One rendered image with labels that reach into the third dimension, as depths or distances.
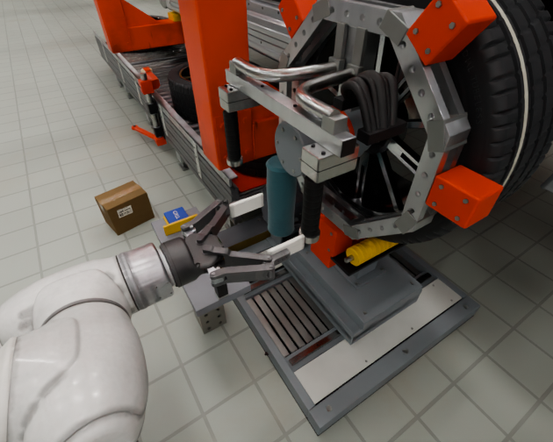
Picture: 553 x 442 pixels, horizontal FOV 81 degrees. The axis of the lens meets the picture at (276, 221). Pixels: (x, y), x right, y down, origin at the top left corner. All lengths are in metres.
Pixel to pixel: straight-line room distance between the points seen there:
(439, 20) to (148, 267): 0.57
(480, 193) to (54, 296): 0.66
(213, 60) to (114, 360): 0.95
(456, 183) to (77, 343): 0.61
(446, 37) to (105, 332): 0.61
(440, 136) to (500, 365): 1.11
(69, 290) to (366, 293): 1.01
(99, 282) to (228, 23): 0.88
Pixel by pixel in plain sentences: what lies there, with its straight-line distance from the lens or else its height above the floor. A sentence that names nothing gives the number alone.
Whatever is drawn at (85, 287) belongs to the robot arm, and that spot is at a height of 0.89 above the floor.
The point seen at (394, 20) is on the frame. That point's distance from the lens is 0.69.
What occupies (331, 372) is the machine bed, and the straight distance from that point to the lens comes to 1.26.
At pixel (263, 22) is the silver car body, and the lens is 1.83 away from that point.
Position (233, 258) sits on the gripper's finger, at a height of 0.84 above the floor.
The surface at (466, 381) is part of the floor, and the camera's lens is 1.49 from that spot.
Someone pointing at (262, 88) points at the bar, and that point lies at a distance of 0.73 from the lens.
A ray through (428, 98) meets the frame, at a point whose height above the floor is 1.01.
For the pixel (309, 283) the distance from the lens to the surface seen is 1.33.
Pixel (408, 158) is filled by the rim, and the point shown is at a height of 0.82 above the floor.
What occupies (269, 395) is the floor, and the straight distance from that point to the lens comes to 1.30.
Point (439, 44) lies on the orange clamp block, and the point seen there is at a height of 1.09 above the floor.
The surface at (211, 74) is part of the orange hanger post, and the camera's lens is 1.16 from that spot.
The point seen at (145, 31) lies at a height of 0.64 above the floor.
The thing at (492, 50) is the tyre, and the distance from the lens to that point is 0.70.
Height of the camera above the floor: 1.22
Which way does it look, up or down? 42 degrees down
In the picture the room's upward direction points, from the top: straight up
